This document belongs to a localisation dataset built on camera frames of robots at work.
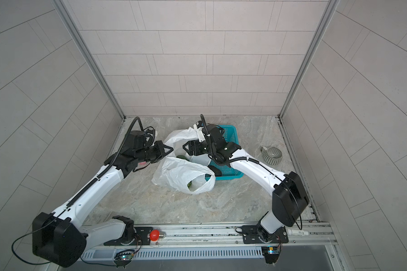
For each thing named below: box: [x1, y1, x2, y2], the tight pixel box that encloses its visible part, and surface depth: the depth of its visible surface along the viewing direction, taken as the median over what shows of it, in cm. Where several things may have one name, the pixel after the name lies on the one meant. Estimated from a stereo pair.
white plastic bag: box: [151, 126, 216, 195], surface depth 72 cm
